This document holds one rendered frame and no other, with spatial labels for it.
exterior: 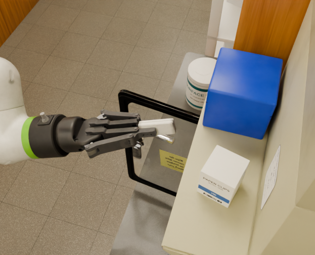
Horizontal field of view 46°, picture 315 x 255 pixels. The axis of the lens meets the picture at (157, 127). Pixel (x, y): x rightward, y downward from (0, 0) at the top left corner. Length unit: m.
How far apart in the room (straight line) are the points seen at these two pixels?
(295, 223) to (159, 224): 0.80
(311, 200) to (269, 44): 0.40
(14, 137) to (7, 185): 1.62
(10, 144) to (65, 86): 2.01
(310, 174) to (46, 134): 0.57
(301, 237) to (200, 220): 0.18
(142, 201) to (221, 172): 0.69
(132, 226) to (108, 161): 1.25
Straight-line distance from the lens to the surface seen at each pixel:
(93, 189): 2.27
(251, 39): 0.67
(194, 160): 0.57
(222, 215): 0.54
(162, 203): 1.16
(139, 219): 1.14
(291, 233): 0.38
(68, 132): 0.76
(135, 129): 0.72
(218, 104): 0.56
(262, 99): 0.55
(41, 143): 0.78
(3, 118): 0.82
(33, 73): 2.97
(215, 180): 0.49
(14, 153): 0.83
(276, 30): 0.66
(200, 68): 1.30
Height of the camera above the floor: 2.00
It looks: 54 degrees down
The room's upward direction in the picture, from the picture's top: straight up
